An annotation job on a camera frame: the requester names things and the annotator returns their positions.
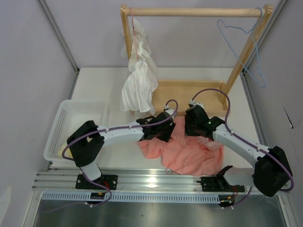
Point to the blue wire hanger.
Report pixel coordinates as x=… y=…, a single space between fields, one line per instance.
x=249 y=46

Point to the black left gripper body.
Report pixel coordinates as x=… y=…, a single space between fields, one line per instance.
x=164 y=135

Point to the wooden clothes rack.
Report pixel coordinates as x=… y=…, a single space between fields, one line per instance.
x=183 y=90

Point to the pink hanger with white garment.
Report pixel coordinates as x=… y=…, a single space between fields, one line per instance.
x=134 y=35

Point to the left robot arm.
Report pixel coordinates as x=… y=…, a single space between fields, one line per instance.
x=88 y=140

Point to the white plastic basket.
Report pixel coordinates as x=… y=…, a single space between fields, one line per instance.
x=70 y=116

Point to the white garment on hanger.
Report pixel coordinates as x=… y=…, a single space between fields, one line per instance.
x=137 y=91

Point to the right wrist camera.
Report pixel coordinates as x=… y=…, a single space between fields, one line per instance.
x=193 y=103

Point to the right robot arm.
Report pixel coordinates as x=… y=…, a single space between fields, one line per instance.
x=269 y=171

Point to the pink skirt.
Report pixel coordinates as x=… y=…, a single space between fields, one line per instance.
x=185 y=155

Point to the pastel floral cloth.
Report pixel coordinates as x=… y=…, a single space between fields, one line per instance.
x=67 y=152

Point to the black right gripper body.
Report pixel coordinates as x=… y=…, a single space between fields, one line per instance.
x=191 y=128

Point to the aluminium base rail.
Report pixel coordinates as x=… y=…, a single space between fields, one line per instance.
x=148 y=185

